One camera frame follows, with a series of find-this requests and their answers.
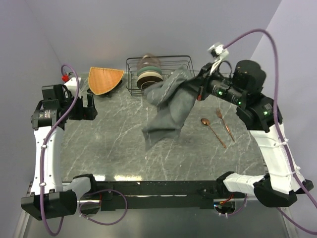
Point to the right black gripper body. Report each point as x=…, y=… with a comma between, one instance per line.
x=205, y=86

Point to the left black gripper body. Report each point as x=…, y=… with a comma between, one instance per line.
x=78, y=112

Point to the grey cloth napkin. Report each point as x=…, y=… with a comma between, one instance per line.
x=174, y=99

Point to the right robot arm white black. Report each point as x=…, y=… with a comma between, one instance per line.
x=282, y=182

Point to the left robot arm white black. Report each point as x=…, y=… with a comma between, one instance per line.
x=48, y=195

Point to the woven orange wicker tray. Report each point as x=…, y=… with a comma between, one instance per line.
x=102, y=80

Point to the copper fork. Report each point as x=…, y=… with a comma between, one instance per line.
x=219, y=115

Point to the copper spoon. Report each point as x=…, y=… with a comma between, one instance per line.
x=206, y=122

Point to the brown dark bowl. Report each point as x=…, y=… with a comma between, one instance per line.
x=147, y=81

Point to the green plate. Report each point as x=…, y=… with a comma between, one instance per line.
x=149, y=68

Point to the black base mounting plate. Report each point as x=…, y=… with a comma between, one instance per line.
x=201, y=194

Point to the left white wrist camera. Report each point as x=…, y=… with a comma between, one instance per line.
x=70, y=83

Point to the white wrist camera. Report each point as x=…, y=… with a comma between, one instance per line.
x=70, y=83
x=219, y=53

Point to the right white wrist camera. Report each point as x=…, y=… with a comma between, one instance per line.
x=219, y=53

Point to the black wire dish rack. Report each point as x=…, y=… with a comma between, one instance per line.
x=169, y=64

